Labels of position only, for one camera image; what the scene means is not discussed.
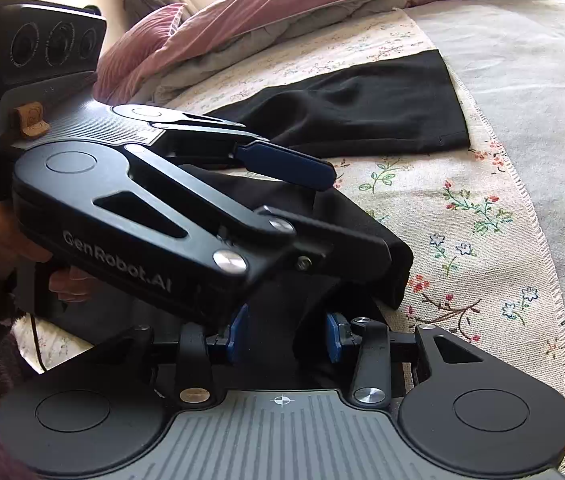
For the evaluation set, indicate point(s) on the mauve pink pillow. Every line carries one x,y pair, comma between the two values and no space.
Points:
145,37

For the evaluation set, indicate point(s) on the grey blanket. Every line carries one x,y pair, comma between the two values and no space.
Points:
527,90

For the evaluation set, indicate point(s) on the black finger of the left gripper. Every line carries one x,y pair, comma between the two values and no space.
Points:
325,249

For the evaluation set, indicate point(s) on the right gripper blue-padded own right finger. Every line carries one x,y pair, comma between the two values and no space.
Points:
341,340

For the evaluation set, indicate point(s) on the black pants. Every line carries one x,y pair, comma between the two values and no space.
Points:
405,106

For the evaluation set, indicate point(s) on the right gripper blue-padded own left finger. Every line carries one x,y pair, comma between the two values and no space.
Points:
231,343

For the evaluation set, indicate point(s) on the person's left hand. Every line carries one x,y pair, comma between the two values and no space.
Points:
70,285

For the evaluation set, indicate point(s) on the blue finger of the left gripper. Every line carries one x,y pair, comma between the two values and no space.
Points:
215,143

